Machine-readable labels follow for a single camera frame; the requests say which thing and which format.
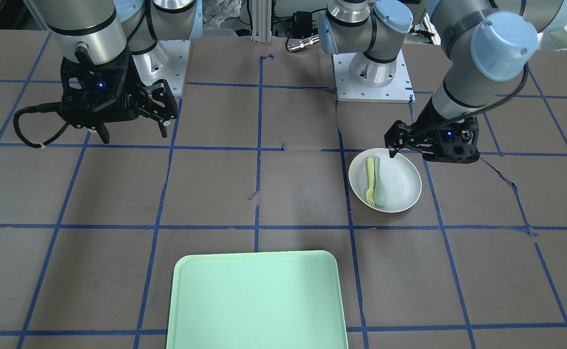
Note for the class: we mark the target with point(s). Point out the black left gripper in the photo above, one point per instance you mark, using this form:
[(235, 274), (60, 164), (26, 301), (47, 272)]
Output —
[(425, 122)]

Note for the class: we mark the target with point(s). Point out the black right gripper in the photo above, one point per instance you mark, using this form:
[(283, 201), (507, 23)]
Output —
[(137, 95)]

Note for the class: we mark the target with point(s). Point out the white round plate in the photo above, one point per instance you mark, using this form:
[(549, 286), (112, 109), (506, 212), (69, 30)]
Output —
[(397, 175)]

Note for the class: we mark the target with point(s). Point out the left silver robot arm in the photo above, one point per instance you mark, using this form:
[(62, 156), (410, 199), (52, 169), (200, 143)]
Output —
[(489, 43)]

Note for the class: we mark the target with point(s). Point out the yellow plastic fork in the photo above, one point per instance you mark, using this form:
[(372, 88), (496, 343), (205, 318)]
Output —
[(370, 170)]

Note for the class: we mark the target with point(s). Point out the pale green plastic spoon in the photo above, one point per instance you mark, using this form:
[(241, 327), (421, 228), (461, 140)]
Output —
[(379, 188)]

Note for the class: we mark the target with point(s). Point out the silver metal cylinder connector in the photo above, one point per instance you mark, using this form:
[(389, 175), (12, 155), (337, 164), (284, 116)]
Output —
[(302, 44)]

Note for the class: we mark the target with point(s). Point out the black power adapter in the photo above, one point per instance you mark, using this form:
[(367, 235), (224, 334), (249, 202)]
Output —
[(300, 25)]

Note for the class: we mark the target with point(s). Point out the mint green tray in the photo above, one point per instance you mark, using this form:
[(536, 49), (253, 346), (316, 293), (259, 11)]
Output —
[(269, 300)]

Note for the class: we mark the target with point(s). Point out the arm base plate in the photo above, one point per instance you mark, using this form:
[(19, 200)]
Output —
[(168, 60), (359, 79)]

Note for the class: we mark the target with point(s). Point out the aluminium frame post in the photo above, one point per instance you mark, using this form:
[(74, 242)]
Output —
[(261, 20)]

